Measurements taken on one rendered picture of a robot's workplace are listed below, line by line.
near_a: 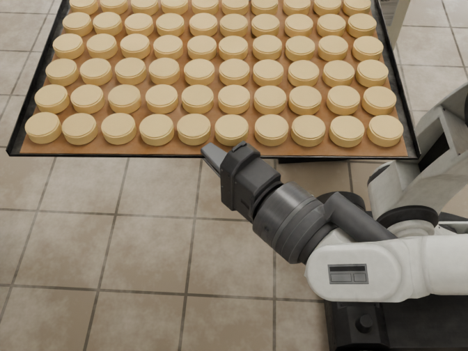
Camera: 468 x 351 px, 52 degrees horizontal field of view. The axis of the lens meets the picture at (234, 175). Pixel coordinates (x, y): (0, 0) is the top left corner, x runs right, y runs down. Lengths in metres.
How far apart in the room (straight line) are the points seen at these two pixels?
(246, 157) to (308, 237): 0.13
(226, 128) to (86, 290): 1.15
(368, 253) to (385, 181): 0.63
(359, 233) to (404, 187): 0.53
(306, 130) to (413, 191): 0.44
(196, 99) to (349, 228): 0.31
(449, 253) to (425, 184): 0.53
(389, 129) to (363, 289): 0.27
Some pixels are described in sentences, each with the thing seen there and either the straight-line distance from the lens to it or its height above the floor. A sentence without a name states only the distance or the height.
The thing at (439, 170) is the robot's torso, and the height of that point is 0.80.
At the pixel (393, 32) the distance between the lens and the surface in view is 1.54.
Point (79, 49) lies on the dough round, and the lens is 0.89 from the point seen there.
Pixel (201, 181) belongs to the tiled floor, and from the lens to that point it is 1.90.
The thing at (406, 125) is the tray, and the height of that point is 1.00.
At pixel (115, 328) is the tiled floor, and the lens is 1.68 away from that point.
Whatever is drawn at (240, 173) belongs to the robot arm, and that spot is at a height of 1.05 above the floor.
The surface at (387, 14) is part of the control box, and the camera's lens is 1.46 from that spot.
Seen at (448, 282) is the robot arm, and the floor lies 1.07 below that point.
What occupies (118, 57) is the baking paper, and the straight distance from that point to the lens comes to 0.88.
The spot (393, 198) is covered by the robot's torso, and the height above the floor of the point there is 0.65.
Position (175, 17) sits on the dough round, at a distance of 0.91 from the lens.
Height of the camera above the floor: 1.56
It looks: 54 degrees down
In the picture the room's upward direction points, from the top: straight up
